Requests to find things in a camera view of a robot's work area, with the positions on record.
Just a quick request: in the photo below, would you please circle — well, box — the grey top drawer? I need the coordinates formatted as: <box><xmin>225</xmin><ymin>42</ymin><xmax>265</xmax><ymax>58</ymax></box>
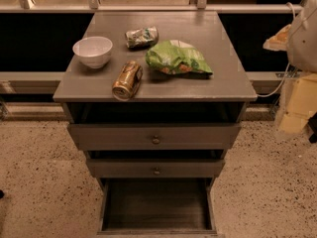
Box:
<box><xmin>68</xmin><ymin>124</ymin><xmax>241</xmax><ymax>151</ymax></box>

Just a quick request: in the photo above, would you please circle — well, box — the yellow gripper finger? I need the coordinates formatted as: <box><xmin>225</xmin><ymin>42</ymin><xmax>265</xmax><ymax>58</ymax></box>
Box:
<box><xmin>263</xmin><ymin>24</ymin><xmax>291</xmax><ymax>52</ymax></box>

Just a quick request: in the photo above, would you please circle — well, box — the green chip bag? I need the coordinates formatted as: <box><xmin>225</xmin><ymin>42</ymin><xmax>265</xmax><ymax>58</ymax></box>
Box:
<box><xmin>146</xmin><ymin>40</ymin><xmax>213</xmax><ymax>75</ymax></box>

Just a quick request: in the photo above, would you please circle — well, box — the grey middle drawer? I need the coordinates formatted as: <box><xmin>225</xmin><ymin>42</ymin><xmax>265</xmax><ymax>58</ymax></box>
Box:
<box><xmin>86</xmin><ymin>159</ymin><xmax>224</xmax><ymax>179</ymax></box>

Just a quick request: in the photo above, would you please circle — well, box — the crushed green white can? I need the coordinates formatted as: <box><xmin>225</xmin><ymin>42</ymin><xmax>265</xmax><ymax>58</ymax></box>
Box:
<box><xmin>125</xmin><ymin>26</ymin><xmax>159</xmax><ymax>49</ymax></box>

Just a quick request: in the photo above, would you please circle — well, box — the grey wooden drawer cabinet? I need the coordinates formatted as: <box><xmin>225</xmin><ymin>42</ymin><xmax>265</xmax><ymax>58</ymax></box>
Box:
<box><xmin>53</xmin><ymin>10</ymin><xmax>259</xmax><ymax>238</ymax></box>

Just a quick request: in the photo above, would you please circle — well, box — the white cable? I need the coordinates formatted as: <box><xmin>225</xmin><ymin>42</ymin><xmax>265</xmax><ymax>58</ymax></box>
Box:
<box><xmin>257</xmin><ymin>1</ymin><xmax>298</xmax><ymax>99</ymax></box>

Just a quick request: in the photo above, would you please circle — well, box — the grey open bottom drawer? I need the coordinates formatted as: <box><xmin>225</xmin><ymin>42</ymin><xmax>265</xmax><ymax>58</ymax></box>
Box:
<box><xmin>96</xmin><ymin>178</ymin><xmax>225</xmax><ymax>238</ymax></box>

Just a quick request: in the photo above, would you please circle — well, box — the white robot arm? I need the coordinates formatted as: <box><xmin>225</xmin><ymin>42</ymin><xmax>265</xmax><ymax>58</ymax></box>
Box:
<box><xmin>263</xmin><ymin>0</ymin><xmax>317</xmax><ymax>134</ymax></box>

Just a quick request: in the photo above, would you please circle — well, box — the orange soda can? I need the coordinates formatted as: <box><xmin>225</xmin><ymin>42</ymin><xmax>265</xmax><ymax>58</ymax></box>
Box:
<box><xmin>112</xmin><ymin>60</ymin><xmax>143</xmax><ymax>101</ymax></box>

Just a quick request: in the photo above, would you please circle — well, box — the white ceramic bowl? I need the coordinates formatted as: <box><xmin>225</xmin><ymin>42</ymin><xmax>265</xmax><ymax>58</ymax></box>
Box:
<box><xmin>72</xmin><ymin>36</ymin><xmax>113</xmax><ymax>68</ymax></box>

